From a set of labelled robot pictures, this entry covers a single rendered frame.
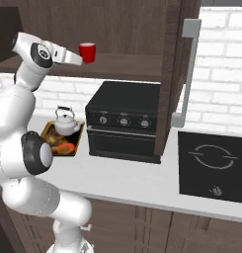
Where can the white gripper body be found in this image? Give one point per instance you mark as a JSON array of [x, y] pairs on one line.
[[73, 58]]

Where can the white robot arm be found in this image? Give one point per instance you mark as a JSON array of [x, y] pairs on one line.
[[17, 112]]

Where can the red mug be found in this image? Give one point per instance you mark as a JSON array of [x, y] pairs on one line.
[[87, 53]]

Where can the white kettle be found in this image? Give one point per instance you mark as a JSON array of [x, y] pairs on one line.
[[65, 125]]

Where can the dark wood cabinet door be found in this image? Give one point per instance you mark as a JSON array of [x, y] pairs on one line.
[[5, 33], [170, 66]]

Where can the patterned wooden tray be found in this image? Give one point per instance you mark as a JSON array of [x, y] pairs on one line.
[[76, 141]]

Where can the dark wood base cabinet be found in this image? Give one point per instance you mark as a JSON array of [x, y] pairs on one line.
[[152, 230]]

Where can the black toaster oven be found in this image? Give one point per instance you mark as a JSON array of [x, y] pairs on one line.
[[125, 99]]

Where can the toaster oven knob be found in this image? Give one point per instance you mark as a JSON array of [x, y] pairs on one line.
[[103, 120], [124, 122], [145, 123]]

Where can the toaster oven door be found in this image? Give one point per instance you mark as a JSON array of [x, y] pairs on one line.
[[120, 143]]

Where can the black hob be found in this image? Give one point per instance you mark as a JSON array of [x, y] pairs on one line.
[[211, 164]]

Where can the grey hob knob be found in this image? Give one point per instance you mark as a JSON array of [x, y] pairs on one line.
[[217, 190]]

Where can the dark wood wall cabinet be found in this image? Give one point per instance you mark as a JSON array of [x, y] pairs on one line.
[[125, 33]]

